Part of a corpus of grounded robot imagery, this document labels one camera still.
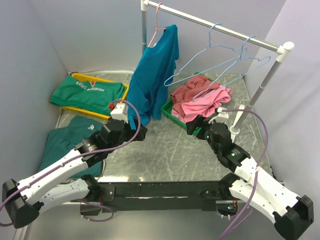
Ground pink t-shirt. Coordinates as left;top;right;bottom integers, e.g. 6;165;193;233
181;87;232;122

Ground blue wire hanger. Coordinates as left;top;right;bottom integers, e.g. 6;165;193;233
191;35;272;103
163;23;252;87

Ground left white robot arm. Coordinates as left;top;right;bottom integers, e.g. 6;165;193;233
0;117;148;229

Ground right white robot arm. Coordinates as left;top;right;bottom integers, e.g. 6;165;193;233
186;115;314;240

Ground dusty red t-shirt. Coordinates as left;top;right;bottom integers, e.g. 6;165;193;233
170;74;220;125

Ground teal blue t-shirt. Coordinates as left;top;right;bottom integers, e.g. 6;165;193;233
127;24;180;126

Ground green printed t-shirt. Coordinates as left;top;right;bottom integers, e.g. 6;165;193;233
49;75;128;116

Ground green plastic tray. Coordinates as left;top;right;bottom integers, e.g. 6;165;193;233
160;71;218;131

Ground dark green shorts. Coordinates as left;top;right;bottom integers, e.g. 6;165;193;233
39;115;103;171

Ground yellow plastic tray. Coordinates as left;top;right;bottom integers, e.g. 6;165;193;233
59;72;129;120

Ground metal clothes rack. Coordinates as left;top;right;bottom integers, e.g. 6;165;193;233
140;0;295;138

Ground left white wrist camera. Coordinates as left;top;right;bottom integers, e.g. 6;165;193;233
109;102;128;123

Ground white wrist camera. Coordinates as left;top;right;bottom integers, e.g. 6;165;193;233
208;107;229;124
109;102;128;123

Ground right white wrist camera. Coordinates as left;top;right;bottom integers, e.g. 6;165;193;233
208;107;229;124

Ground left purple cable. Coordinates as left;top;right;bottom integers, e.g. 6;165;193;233
0;99;142;227

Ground purple cable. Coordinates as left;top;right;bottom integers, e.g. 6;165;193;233
0;99;142;227
219;108;269;240

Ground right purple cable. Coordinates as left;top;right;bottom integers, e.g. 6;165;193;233
219;108;269;240

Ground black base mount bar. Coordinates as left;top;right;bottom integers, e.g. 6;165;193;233
79;181;251;217

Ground pink wire hanger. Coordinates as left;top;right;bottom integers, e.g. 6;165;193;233
147;2;166;48

